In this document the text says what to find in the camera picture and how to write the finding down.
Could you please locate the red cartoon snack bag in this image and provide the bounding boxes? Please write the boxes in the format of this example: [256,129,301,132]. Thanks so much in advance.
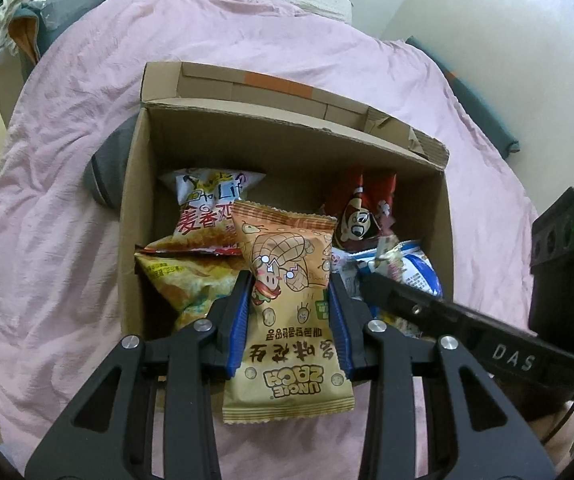
[321,167,399,253]

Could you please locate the blue white snack bag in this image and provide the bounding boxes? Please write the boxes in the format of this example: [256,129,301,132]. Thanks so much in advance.
[357,240,445,306]

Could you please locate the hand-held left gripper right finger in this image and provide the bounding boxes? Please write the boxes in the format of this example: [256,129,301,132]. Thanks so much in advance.
[328,274,558,480]

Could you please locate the cardboard box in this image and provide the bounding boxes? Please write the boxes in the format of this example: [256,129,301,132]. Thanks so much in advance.
[119,61,455,346]

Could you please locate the white red snack bag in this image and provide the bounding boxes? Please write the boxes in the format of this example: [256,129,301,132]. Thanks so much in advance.
[159,167,268,257]

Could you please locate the person's leg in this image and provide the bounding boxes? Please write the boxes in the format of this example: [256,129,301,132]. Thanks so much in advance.
[530,400,574,463]

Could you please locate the grey cloth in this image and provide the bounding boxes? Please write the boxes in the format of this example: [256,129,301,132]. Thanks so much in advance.
[83,115,140,211]

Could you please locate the yellow chip bag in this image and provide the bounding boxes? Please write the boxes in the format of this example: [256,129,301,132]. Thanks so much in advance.
[134,247,248,333]

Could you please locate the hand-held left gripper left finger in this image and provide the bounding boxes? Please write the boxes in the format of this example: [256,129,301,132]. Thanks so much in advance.
[24,271,254,480]

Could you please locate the orange peanut snack bag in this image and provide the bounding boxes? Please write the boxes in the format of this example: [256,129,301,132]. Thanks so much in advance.
[222,200,357,426]

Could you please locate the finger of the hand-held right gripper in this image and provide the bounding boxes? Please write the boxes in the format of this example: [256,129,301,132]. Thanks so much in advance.
[357,270,473,341]

